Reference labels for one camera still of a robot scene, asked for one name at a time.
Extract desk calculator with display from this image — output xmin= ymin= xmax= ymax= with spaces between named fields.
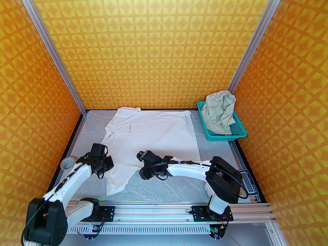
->
xmin=237 ymin=170 xmax=259 ymax=198

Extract grey tape roll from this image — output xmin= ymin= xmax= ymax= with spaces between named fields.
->
xmin=60 ymin=157 xmax=77 ymax=170

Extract teal plastic laundry basket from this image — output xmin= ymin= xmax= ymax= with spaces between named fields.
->
xmin=197 ymin=101 xmax=248 ymax=141

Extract white t-shirt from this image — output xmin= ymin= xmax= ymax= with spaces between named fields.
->
xmin=102 ymin=107 xmax=200 ymax=196

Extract beige drawstring shorts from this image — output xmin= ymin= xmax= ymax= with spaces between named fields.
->
xmin=201 ymin=90 xmax=237 ymax=135

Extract white slotted cable duct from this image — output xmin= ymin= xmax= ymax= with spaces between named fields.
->
xmin=41 ymin=224 xmax=278 ymax=234

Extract aluminium frame post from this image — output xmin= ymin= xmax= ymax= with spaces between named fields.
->
xmin=228 ymin=0 xmax=287 ymax=93
xmin=14 ymin=0 xmax=86 ymax=116

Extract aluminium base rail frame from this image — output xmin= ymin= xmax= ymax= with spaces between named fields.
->
xmin=26 ymin=200 xmax=283 ymax=246

